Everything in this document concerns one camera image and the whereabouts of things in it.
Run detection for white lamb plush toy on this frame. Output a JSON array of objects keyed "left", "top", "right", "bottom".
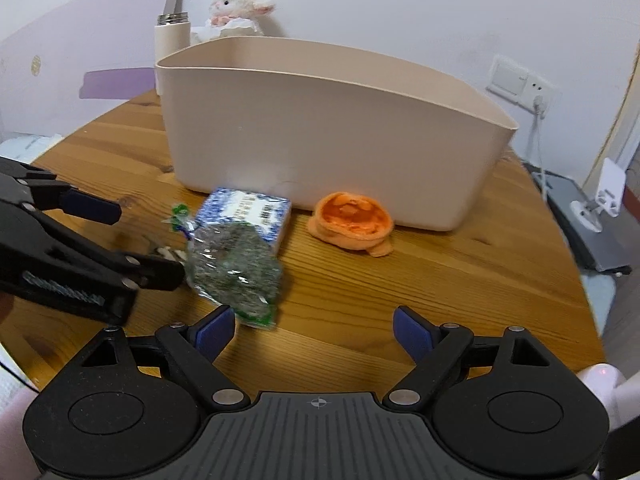
[{"left": 190, "top": 0, "right": 277, "bottom": 44}]

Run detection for white bedding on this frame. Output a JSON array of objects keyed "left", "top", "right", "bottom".
[{"left": 0, "top": 132, "right": 64, "bottom": 167}]

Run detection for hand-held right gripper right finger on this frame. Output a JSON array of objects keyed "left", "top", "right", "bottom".
[{"left": 384, "top": 305, "right": 565, "bottom": 415}]

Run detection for wooden door frame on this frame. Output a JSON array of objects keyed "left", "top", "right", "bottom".
[{"left": 582, "top": 39, "right": 640, "bottom": 187}]

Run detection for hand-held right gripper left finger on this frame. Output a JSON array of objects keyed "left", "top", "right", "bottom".
[{"left": 75, "top": 305, "right": 253, "bottom": 416}]

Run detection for clear packet of green snack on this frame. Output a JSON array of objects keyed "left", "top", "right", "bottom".
[{"left": 169, "top": 202, "right": 284, "bottom": 331}]

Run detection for blue and white patterned box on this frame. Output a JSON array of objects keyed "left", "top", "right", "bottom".
[{"left": 193, "top": 187, "right": 293, "bottom": 257}]

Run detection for white wall socket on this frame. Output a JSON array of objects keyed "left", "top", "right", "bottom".
[{"left": 517, "top": 72, "right": 557, "bottom": 112}]

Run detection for white wall switch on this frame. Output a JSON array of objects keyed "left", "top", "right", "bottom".
[{"left": 487, "top": 53, "right": 529, "bottom": 106}]

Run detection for white plug with cable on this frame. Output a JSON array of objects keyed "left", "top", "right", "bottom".
[{"left": 527, "top": 94, "right": 552, "bottom": 197}]

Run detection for cream thermos bottle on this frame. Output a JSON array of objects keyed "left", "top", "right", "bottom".
[{"left": 153, "top": 10, "right": 192, "bottom": 97}]

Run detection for white desk stand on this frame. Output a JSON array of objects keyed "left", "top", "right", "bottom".
[{"left": 570, "top": 157, "right": 629, "bottom": 234}]

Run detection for beige plastic storage bin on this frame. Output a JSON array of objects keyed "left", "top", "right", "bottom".
[{"left": 154, "top": 36, "right": 520, "bottom": 234}]

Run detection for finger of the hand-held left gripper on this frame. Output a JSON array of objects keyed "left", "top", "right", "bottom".
[
  {"left": 0, "top": 201, "right": 187, "bottom": 327},
  {"left": 0, "top": 156, "right": 123, "bottom": 226}
]

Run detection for grey laptop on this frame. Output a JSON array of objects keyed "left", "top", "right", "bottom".
[{"left": 532, "top": 169, "right": 632, "bottom": 276}]

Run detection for small white pieces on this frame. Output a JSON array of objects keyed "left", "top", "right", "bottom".
[{"left": 149, "top": 244, "right": 189, "bottom": 264}]

